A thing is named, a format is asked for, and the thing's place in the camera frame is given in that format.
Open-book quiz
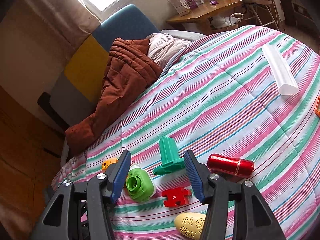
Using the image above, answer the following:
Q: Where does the beige window curtain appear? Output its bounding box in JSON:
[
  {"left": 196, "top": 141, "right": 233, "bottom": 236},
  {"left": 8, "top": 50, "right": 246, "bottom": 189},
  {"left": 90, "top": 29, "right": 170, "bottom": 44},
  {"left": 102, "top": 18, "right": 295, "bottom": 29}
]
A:
[{"left": 0, "top": 0, "right": 102, "bottom": 63}]

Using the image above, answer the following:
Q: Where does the yellow orange small block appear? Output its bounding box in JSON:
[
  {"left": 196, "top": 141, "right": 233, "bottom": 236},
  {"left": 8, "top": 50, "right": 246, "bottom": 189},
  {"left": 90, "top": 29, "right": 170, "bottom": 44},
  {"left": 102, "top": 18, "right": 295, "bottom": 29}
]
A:
[{"left": 101, "top": 158, "right": 118, "bottom": 171}]

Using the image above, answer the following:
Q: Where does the striped grey pillow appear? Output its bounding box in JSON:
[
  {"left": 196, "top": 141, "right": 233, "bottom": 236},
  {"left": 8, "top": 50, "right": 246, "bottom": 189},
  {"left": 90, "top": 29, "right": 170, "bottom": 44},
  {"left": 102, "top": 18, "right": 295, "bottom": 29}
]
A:
[{"left": 147, "top": 33, "right": 192, "bottom": 69}]

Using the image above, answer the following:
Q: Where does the yellow carved oval block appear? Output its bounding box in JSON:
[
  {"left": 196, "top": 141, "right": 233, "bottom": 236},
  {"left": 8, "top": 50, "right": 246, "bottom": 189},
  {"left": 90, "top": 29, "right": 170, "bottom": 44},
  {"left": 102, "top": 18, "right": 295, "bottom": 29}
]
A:
[{"left": 174, "top": 212, "right": 206, "bottom": 239}]

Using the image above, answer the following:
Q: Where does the brown rust duvet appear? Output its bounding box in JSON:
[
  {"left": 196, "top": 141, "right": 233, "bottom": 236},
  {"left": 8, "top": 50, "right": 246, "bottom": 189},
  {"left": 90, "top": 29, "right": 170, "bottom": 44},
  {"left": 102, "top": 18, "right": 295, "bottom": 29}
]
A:
[{"left": 66, "top": 38, "right": 162, "bottom": 156}]

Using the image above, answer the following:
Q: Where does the white cardboard box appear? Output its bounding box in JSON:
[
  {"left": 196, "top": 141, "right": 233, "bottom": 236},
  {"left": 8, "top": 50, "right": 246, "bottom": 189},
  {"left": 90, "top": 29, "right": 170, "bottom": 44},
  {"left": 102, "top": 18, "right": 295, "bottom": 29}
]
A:
[{"left": 168, "top": 0, "right": 191, "bottom": 16}]

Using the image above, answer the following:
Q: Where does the purple small box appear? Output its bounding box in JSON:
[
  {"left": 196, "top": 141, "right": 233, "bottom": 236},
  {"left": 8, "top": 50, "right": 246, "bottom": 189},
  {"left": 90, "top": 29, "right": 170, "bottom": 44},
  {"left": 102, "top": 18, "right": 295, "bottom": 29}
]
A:
[{"left": 184, "top": 0, "right": 198, "bottom": 9}]

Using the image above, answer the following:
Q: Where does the teal green flanged cylinder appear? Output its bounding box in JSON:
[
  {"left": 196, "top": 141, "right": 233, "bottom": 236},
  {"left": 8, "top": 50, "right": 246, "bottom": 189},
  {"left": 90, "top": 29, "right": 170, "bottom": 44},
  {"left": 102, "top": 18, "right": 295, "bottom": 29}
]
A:
[{"left": 152, "top": 137, "right": 185, "bottom": 175}]

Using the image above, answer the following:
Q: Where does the wooden side table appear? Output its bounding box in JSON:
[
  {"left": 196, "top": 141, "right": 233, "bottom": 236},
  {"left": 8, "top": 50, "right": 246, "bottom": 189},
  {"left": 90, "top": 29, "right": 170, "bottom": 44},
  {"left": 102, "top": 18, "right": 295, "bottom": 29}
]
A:
[{"left": 166, "top": 0, "right": 242, "bottom": 35}]

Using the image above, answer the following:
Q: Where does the white translucent tube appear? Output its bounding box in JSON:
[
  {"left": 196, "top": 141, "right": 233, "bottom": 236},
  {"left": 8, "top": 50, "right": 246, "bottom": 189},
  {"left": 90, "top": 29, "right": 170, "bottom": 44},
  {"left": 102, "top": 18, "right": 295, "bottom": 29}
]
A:
[{"left": 262, "top": 44, "right": 299, "bottom": 96}]

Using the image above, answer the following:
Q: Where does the red puzzle piece block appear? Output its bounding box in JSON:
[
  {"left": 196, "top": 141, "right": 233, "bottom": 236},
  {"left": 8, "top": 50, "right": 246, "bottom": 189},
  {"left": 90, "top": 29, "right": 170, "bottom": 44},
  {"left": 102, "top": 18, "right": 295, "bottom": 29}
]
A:
[{"left": 162, "top": 187, "right": 191, "bottom": 207}]

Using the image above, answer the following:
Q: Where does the yellow blue headboard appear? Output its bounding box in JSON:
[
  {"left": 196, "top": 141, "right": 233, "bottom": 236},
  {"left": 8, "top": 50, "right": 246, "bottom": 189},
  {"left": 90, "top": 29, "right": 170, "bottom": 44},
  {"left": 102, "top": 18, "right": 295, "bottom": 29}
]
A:
[{"left": 48, "top": 4, "right": 159, "bottom": 130}]

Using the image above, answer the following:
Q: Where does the green and white round toy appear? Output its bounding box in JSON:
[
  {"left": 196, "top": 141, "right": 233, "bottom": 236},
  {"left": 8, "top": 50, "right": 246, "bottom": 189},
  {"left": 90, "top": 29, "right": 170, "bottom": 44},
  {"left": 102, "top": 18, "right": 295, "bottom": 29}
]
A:
[{"left": 125, "top": 163, "right": 157, "bottom": 202}]

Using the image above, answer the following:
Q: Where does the striped bed quilt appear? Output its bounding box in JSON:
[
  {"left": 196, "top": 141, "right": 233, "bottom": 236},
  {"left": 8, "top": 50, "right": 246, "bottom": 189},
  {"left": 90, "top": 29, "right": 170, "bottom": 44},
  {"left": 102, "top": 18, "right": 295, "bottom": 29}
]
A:
[{"left": 52, "top": 26, "right": 319, "bottom": 239}]

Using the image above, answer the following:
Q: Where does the orange plastic rack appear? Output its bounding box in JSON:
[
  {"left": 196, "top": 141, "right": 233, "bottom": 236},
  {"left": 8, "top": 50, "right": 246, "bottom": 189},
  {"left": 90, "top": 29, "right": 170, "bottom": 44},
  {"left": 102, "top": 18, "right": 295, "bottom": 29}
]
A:
[{"left": 314, "top": 96, "right": 320, "bottom": 118}]

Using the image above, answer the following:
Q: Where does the red metallic capsule case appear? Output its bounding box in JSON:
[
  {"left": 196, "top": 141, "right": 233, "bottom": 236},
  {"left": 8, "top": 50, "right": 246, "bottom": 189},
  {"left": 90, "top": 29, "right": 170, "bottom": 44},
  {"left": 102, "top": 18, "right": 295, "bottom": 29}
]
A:
[{"left": 207, "top": 153, "right": 254, "bottom": 178}]

